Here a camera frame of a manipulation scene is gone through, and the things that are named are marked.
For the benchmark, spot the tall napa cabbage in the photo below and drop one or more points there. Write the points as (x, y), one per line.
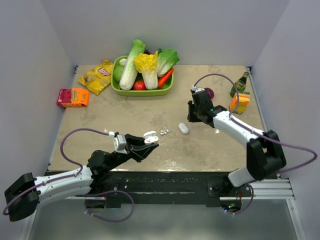
(130, 73)

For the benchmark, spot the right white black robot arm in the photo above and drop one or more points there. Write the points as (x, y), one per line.
(263, 156)

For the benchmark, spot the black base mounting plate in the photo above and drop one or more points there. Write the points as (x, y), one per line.
(147, 181)

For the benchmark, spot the white gold-rimmed charging case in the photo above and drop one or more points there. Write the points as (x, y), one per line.
(150, 137)

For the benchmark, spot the pink orange snack box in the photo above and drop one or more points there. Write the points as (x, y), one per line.
(73, 97)

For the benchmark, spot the round green cabbage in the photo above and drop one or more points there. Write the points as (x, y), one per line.
(117, 72)

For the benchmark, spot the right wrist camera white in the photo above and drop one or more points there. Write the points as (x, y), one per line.
(195, 89)

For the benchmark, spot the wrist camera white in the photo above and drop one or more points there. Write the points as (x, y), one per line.
(119, 142)
(195, 89)

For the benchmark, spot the orange sponge pack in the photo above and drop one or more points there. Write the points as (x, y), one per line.
(238, 106)

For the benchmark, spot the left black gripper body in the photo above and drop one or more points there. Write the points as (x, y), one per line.
(129, 152)

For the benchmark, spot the yellow napa cabbage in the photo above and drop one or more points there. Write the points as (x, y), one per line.
(146, 65)

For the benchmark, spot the yellow Lays chips bag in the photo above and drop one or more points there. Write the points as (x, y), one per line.
(98, 78)

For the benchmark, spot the green plastic basket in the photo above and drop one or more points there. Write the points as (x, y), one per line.
(143, 93)

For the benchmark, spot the aluminium frame rail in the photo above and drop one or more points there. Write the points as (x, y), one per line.
(270, 189)

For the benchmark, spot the green Perrier bottle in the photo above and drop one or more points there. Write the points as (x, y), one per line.
(240, 84)

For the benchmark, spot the purple red onion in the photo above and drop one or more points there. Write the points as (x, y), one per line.
(210, 92)

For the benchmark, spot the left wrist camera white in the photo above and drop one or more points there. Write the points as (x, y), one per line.
(119, 142)

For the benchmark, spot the red tomato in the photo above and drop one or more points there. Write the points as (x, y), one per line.
(139, 85)

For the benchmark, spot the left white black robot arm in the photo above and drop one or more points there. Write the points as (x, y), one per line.
(29, 192)

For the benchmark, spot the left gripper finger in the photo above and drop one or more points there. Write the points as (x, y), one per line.
(139, 153)
(132, 140)

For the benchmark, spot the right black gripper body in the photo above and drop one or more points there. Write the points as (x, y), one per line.
(194, 112)

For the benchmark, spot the green leaf lettuce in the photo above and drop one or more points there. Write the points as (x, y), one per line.
(166, 60)

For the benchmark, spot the orange carrot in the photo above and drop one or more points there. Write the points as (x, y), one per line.
(162, 80)

